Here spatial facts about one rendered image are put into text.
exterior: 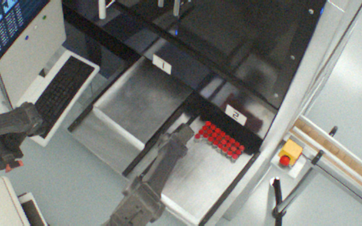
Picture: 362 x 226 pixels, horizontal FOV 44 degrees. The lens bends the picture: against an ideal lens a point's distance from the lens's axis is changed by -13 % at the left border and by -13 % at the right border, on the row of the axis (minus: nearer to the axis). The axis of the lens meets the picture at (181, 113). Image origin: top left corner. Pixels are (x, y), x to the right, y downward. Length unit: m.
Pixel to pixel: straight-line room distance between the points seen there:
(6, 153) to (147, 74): 0.81
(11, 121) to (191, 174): 0.80
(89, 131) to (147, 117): 0.24
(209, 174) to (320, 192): 1.22
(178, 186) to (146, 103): 0.36
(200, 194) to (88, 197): 1.06
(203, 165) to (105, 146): 0.37
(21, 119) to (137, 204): 0.44
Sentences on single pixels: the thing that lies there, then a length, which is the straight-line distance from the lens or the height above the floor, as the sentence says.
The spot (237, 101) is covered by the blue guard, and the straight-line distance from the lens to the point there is 1.79.
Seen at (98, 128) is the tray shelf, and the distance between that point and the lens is 1.96.
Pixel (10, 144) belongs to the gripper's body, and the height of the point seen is 1.27.
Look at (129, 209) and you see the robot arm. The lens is 1.17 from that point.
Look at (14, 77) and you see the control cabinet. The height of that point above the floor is 0.98.
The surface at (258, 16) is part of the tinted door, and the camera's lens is 1.43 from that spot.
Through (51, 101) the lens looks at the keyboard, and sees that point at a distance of 2.11.
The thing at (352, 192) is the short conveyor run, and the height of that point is 0.88.
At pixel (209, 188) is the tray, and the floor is 0.88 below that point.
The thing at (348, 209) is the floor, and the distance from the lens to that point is 3.02.
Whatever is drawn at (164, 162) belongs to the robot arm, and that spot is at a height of 1.35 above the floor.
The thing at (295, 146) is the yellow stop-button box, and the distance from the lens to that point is 1.85.
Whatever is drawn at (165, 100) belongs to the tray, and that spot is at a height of 0.88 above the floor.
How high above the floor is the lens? 2.63
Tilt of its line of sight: 61 degrees down
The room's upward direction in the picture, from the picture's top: 9 degrees clockwise
